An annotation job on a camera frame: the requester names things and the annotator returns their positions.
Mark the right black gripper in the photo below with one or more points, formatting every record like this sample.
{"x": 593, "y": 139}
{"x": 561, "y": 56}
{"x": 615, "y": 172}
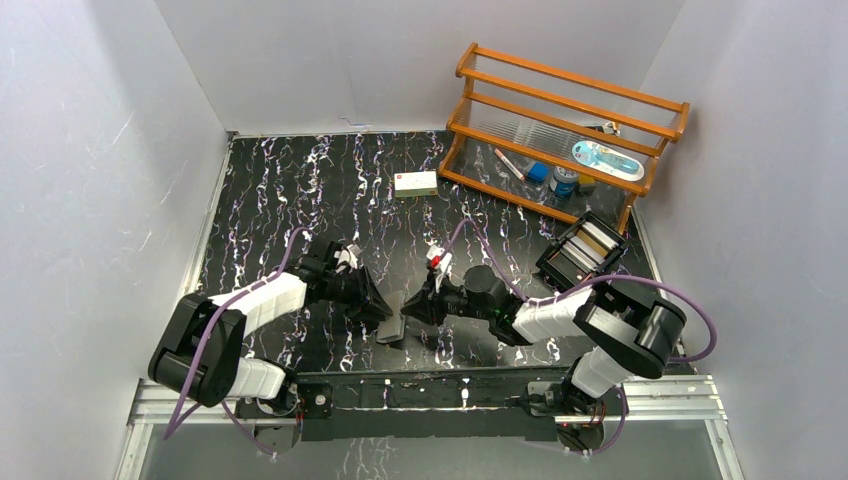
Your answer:
{"x": 426, "y": 305}

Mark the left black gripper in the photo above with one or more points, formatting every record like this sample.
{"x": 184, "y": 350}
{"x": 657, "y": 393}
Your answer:
{"x": 357, "y": 291}

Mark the grey card holder wallet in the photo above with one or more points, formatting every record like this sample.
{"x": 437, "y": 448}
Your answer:
{"x": 392, "y": 329}

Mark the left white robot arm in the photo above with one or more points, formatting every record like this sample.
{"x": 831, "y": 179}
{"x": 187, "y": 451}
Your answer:
{"x": 200, "y": 351}

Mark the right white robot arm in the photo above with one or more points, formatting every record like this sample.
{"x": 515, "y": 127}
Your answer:
{"x": 634, "y": 330}

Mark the black card tray box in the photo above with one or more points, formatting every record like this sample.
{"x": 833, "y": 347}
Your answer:
{"x": 587, "y": 249}

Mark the white small cardboard box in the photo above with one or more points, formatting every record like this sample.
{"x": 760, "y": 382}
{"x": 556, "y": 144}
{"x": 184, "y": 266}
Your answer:
{"x": 415, "y": 184}

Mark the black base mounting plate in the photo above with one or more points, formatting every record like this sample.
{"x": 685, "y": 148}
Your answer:
{"x": 524, "y": 402}

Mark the white marker pen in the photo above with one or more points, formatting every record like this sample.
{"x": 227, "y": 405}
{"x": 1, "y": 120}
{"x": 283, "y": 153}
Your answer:
{"x": 509, "y": 164}

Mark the blue small block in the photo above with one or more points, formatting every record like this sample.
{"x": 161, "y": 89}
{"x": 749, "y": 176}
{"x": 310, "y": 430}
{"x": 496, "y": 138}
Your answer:
{"x": 537, "y": 173}

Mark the yellow black small block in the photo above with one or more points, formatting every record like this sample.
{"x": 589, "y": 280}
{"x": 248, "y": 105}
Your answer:
{"x": 586, "y": 185}

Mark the orange wooden shelf rack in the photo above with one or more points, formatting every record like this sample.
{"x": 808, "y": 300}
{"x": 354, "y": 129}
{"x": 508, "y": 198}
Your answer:
{"x": 536, "y": 113}

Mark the blister pack blue tool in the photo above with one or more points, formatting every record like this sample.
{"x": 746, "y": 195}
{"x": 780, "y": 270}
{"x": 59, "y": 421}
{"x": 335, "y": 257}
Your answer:
{"x": 606, "y": 160}

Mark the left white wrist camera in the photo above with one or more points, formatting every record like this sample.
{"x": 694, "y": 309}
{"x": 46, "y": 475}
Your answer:
{"x": 348, "y": 258}

